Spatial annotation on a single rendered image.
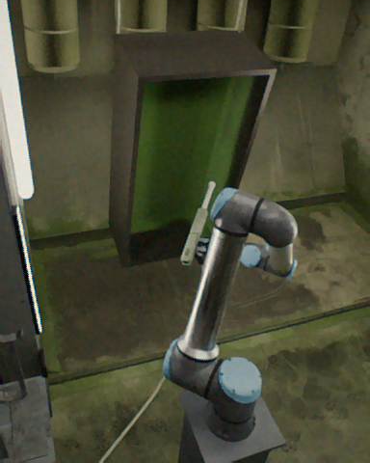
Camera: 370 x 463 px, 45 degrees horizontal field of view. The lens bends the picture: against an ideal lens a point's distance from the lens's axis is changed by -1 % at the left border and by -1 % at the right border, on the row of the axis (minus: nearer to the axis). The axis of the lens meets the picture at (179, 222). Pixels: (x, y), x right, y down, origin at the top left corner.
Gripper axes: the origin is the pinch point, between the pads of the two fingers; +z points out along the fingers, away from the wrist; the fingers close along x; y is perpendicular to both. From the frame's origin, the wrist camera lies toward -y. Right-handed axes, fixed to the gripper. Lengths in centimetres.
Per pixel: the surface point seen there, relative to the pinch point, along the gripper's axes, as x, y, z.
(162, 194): 47, 22, 38
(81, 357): -50, 52, 66
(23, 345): -68, -13, 55
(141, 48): 39, -81, 14
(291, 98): 199, 73, -16
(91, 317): -23, 60, 75
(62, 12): 106, -67, 94
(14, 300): -58, -38, 48
